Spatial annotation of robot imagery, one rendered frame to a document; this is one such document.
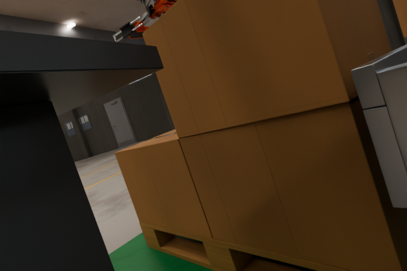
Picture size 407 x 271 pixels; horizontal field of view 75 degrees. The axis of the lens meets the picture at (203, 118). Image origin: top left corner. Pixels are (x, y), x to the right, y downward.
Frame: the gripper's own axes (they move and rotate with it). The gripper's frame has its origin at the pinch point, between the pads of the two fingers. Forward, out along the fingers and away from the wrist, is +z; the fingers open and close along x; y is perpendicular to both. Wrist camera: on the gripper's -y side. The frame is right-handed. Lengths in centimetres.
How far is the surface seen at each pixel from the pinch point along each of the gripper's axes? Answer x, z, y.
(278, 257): -16, 93, 38
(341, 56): -15, 44, 70
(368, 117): -31, 53, 77
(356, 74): -31, 47, 77
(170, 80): -17.2, 32.4, 17.1
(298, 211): -16, 78, 49
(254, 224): -16, 84, 33
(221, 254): -16, 98, 12
